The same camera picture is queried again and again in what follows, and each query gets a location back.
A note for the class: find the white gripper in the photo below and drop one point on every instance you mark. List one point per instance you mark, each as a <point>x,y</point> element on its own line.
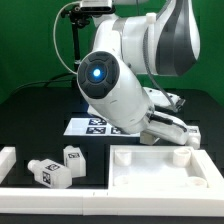
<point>166,127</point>

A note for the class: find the white square tabletop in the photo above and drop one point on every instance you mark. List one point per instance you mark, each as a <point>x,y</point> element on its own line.
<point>133,168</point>

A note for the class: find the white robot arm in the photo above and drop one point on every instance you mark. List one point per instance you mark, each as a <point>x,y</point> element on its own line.
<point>166,43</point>

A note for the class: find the white tag sheet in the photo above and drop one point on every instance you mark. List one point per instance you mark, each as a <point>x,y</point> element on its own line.
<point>93,127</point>

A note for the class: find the white U-shaped fence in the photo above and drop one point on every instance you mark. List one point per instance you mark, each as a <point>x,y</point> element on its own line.
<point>185,201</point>

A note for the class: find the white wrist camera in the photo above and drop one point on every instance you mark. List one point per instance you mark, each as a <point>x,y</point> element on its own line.
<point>166,101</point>

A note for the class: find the black camera stand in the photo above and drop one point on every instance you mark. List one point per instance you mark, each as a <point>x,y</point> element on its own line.
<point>79,14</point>

